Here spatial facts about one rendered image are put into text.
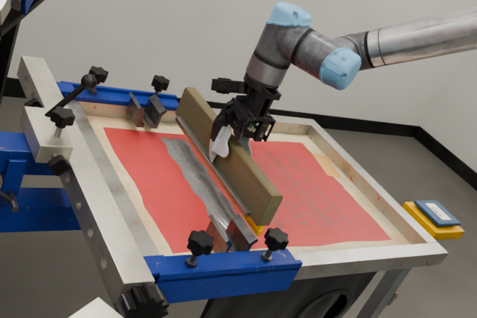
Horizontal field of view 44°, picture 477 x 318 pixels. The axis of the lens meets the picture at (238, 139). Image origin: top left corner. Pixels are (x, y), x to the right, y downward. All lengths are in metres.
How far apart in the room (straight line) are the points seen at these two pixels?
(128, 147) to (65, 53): 2.05
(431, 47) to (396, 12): 3.29
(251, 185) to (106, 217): 0.32
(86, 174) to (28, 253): 1.41
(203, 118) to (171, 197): 0.20
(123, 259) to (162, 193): 0.35
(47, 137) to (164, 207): 0.28
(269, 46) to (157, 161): 0.38
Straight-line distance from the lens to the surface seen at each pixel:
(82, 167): 1.06
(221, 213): 1.23
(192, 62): 3.65
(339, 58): 1.08
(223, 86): 1.23
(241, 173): 1.18
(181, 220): 1.17
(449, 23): 1.15
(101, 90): 1.43
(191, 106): 1.36
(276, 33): 1.11
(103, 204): 0.99
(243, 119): 1.15
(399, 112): 5.09
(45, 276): 2.36
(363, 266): 1.29
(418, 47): 1.16
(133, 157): 1.30
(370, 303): 1.88
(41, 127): 1.07
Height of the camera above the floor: 1.62
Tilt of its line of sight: 25 degrees down
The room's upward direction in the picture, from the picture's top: 25 degrees clockwise
